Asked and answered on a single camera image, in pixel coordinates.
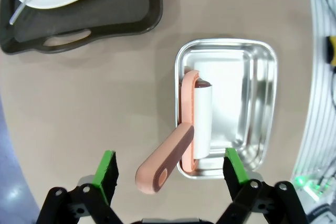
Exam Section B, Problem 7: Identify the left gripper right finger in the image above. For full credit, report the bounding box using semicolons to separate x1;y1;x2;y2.
215;147;309;224

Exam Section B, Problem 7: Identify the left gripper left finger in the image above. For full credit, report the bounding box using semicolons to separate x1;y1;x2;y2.
35;150;125;224

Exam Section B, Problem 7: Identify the pink lint roller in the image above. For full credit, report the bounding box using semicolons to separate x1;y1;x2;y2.
134;69;214;196

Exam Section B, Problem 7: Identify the dark grey serving tray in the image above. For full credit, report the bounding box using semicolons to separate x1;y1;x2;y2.
0;0;163;56

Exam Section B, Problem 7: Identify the stainless steel rectangular container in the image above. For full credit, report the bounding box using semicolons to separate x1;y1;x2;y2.
173;38;278;180

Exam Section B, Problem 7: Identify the yellow and black device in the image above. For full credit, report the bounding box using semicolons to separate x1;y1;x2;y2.
325;35;336;67

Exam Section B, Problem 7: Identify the aluminium frame structure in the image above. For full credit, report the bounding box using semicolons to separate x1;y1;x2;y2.
290;0;336;224

